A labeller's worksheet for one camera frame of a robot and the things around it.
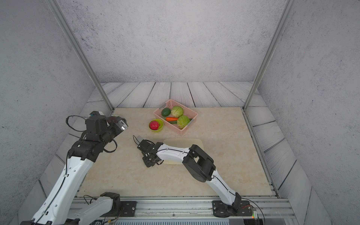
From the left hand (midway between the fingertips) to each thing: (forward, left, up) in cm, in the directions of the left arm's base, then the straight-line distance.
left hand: (122, 122), depth 73 cm
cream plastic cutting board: (+6, -31, -30) cm, 44 cm away
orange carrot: (+24, -21, -25) cm, 40 cm away
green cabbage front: (+18, -31, -22) cm, 42 cm away
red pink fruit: (+18, -10, -25) cm, 32 cm away
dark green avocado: (+33, -18, -26) cm, 45 cm away
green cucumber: (+23, -24, -27) cm, 43 cm away
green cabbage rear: (+29, -27, -22) cm, 45 cm away
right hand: (-9, -9, -29) cm, 32 cm away
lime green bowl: (+20, -14, -27) cm, 37 cm away
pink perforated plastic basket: (+27, -37, -23) cm, 52 cm away
